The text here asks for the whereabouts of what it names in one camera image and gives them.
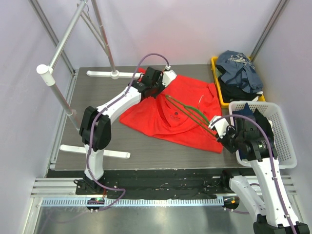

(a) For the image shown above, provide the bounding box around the green clothes hanger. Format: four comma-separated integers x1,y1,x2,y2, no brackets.
165,95,217,138

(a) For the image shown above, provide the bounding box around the red tank top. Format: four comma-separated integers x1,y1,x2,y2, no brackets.
119,75,223,154

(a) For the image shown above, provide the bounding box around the yellow plastic tray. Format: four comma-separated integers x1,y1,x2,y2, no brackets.
210,56,266,109

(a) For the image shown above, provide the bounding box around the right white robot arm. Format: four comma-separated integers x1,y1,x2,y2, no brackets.
209,114,310,234

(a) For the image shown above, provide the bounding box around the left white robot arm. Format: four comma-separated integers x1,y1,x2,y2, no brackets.
77,67,165,195

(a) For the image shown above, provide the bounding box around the grey clothes hanger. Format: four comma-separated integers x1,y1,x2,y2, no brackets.
80,5,107,53

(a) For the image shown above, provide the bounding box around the navy garment in basket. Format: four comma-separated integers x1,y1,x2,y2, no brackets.
232,103,274,140

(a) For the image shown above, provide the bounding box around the black garment in tray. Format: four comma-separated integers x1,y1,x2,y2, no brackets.
219,80,259,103

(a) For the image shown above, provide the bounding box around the white plastic laundry basket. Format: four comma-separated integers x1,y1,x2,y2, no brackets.
228,101,297,169

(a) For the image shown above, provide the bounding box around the blue grey garment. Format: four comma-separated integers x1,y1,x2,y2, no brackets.
215,50,263,94

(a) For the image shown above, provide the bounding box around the metal clothes rack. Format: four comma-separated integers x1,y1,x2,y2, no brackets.
30,0,140,162

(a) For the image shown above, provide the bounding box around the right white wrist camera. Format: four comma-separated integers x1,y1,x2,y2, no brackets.
209,116,230,138

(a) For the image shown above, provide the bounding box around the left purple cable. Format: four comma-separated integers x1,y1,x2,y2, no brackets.
86,53,171,212

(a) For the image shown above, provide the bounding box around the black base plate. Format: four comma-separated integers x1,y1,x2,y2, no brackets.
46,168,250,198

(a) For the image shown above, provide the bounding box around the white slotted cable duct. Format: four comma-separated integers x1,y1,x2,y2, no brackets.
41,196,224,207

